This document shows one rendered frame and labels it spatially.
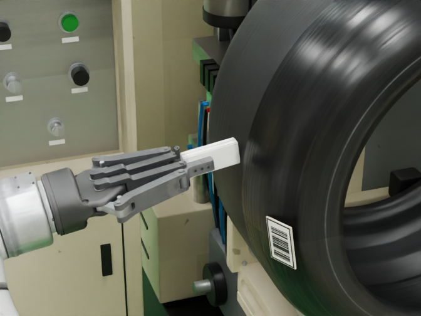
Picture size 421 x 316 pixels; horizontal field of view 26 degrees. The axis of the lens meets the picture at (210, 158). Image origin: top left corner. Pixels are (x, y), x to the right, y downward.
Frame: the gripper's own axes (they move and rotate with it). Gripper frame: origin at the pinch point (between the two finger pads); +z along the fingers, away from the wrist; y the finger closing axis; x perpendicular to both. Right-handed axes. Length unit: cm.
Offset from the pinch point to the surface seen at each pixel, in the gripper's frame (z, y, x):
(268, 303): 8.6, 12.4, 35.4
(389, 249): 29.6, 12.3, 33.0
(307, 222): 7.3, -11.3, 5.2
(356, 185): 30.8, 25.6, 28.6
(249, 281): 8.0, 18.9, 35.6
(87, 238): -12, 57, 44
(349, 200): 28.5, 23.5, 29.8
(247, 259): 9.5, 23.3, 34.7
